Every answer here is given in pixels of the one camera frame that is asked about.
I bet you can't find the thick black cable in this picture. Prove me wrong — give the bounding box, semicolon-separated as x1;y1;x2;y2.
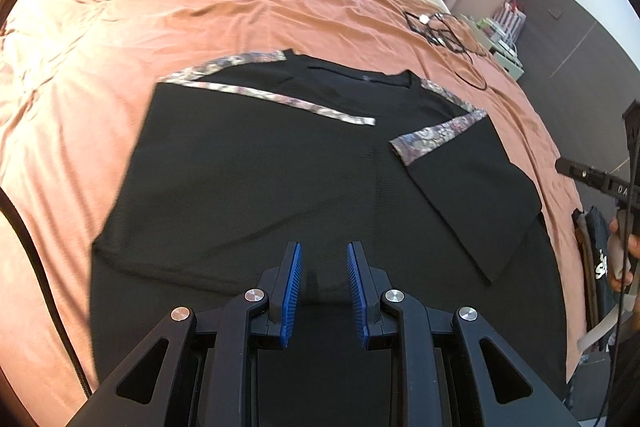
0;187;96;400

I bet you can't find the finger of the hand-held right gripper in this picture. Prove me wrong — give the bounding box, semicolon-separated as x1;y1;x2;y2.
555;158;640;210

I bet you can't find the dark printed clothes pile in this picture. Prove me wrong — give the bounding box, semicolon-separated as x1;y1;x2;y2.
572;206;622;353

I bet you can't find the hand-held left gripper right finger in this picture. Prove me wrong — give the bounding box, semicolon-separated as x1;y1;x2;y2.
347;241;581;427

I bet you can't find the thin black cable bundle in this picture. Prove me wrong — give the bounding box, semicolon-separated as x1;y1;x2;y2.
402;9;489;90

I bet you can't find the black shirt with floral trim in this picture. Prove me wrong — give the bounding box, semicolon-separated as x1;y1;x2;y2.
87;49;573;427

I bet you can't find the striped gift bag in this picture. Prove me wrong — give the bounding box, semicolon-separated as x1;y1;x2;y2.
492;0;527;52

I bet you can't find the person's right hand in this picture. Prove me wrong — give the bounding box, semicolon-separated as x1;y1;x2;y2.
608;208;640;294

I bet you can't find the orange bed blanket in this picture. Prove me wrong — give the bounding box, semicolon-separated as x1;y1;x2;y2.
0;0;591;427

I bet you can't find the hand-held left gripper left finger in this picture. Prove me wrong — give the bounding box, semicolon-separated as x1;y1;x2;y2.
65;242;305;427

